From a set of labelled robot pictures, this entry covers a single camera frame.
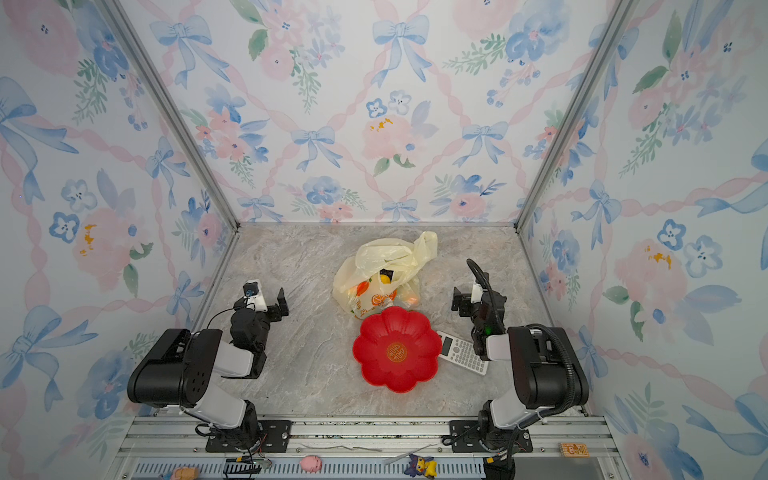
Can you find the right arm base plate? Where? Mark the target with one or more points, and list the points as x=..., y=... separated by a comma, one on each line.
x=467, y=436

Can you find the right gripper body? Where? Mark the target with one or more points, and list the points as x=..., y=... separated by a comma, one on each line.
x=467, y=309

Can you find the purple yellow toy figure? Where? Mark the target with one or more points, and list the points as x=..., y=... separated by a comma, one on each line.
x=419, y=466

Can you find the aluminium rail frame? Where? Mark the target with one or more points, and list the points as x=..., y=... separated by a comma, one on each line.
x=367, y=448

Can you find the pink pig toy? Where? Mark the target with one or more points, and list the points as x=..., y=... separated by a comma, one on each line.
x=311, y=464

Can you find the white calculator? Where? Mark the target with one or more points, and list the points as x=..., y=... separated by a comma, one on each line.
x=461, y=353

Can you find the orange toy at edge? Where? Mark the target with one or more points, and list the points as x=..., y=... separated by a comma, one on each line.
x=182, y=473

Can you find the small wooden tag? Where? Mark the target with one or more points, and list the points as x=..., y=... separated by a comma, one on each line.
x=574, y=450

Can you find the yellow plastic bag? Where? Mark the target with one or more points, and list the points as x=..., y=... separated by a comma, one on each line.
x=357, y=287

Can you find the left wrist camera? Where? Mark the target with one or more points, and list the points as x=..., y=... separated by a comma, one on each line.
x=253, y=296

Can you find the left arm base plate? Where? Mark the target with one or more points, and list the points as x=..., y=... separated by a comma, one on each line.
x=265, y=436

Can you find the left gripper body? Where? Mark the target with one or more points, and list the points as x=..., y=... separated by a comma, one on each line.
x=273, y=315

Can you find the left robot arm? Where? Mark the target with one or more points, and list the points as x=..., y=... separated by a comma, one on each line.
x=182, y=369

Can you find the red flower-shaped bowl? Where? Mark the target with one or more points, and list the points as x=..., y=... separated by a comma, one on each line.
x=397, y=349

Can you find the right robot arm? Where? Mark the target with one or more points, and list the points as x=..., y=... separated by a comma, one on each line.
x=547, y=378

